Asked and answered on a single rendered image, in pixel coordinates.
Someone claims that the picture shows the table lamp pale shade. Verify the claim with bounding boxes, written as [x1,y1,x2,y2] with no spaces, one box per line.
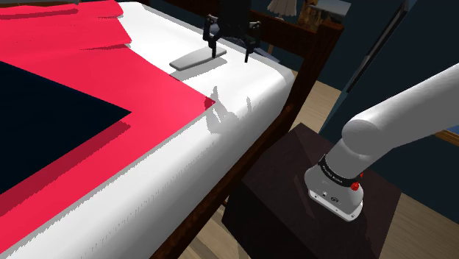
[266,0,298,21]

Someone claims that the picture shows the dark robot stand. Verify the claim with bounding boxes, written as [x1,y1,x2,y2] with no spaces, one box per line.
[221,122,402,259]

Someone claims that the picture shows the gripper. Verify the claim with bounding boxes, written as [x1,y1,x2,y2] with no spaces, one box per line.
[202,0,263,64]

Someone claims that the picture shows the grey flat rectangular device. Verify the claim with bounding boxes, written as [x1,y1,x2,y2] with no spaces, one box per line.
[168,46,228,71]

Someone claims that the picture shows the dark wooden bed white sheet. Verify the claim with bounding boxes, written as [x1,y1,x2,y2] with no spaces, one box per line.
[0,0,345,259]

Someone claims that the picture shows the red blanket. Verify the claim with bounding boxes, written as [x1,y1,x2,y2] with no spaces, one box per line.
[0,0,217,254]

